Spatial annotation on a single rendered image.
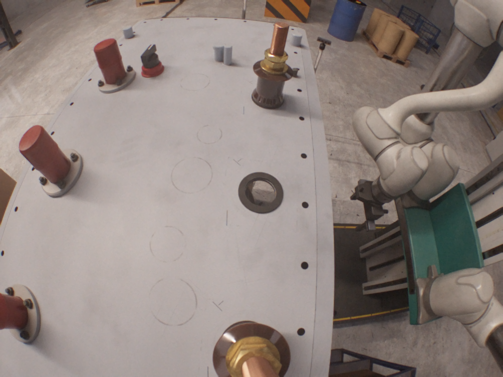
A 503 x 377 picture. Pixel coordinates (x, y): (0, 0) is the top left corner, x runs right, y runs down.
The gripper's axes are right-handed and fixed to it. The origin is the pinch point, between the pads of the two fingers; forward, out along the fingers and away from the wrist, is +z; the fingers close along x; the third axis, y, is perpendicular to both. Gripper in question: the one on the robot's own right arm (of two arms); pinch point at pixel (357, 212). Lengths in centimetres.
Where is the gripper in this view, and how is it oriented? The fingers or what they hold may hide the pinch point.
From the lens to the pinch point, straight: 92.8
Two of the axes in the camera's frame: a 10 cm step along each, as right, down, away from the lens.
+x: 0.4, -8.8, 4.7
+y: 9.9, 0.8, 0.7
